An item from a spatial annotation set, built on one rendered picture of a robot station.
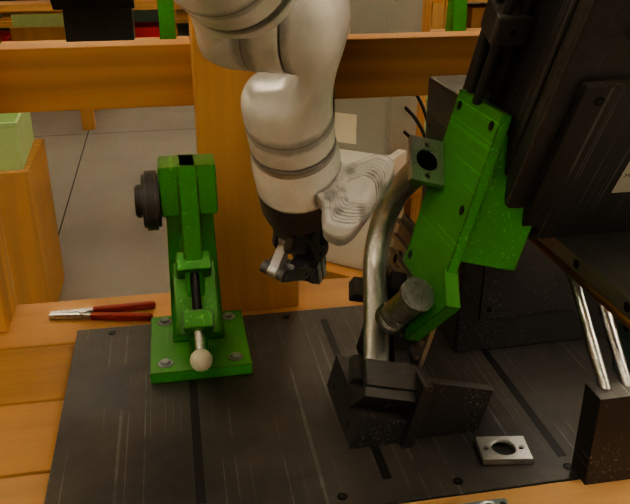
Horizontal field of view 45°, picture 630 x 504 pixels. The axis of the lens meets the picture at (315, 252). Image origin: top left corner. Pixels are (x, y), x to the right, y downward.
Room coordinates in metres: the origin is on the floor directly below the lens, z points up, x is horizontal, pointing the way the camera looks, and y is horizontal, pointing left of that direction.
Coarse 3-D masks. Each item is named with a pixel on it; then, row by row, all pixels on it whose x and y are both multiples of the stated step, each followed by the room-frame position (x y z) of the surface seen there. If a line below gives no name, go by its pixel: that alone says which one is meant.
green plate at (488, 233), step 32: (448, 128) 0.82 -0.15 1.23; (480, 128) 0.74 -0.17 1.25; (448, 160) 0.79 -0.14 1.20; (480, 160) 0.72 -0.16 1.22; (448, 192) 0.76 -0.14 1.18; (480, 192) 0.71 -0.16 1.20; (416, 224) 0.81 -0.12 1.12; (448, 224) 0.74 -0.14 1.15; (480, 224) 0.72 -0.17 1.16; (512, 224) 0.73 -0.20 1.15; (416, 256) 0.78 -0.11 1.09; (448, 256) 0.71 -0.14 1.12; (480, 256) 0.72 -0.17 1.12; (512, 256) 0.73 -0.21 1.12
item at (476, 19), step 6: (444, 0) 8.04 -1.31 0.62; (468, 0) 7.99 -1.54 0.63; (474, 0) 8.00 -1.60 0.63; (480, 0) 8.02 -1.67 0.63; (486, 0) 8.03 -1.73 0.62; (444, 6) 8.03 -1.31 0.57; (468, 6) 8.24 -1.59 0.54; (474, 6) 8.24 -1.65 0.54; (480, 6) 8.24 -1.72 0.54; (444, 12) 8.02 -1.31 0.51; (468, 12) 8.20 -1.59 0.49; (474, 12) 8.12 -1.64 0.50; (480, 12) 8.14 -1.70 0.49; (444, 18) 8.01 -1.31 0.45; (468, 18) 8.19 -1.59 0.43; (474, 18) 8.12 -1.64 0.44; (480, 18) 8.14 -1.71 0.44; (444, 24) 8.00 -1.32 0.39; (468, 24) 8.18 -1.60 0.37; (474, 24) 8.12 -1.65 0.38; (480, 24) 8.14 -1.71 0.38
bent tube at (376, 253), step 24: (408, 144) 0.81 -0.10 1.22; (432, 144) 0.81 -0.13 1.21; (408, 168) 0.78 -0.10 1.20; (432, 168) 0.80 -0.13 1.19; (408, 192) 0.82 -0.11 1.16; (384, 216) 0.84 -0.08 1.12; (384, 240) 0.84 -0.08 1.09; (384, 264) 0.83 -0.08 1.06; (384, 288) 0.80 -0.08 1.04; (384, 336) 0.75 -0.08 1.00; (384, 360) 0.73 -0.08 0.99
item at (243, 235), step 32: (192, 32) 1.03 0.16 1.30; (192, 64) 1.06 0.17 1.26; (224, 96) 1.03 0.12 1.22; (224, 128) 1.03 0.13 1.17; (224, 160) 1.03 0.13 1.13; (224, 192) 1.03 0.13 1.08; (256, 192) 1.04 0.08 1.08; (0, 224) 1.04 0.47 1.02; (224, 224) 1.03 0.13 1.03; (256, 224) 1.04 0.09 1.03; (0, 256) 1.01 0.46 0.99; (224, 256) 1.03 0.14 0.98; (256, 256) 1.04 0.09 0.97; (288, 256) 1.05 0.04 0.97; (0, 288) 0.98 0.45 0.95; (224, 288) 1.03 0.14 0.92; (256, 288) 1.04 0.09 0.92; (288, 288) 1.05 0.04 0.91; (0, 320) 0.97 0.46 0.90
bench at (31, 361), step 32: (320, 288) 1.12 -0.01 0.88; (32, 320) 1.01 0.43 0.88; (64, 320) 1.01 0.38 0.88; (96, 320) 1.01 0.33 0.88; (0, 352) 0.92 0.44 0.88; (32, 352) 0.92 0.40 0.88; (64, 352) 0.92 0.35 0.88; (0, 384) 0.84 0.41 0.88; (32, 384) 0.84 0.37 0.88; (64, 384) 0.84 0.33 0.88; (0, 416) 0.77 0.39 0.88; (32, 416) 0.77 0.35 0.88; (0, 448) 0.71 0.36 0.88; (32, 448) 0.71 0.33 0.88; (0, 480) 0.66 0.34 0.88; (32, 480) 0.66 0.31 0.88
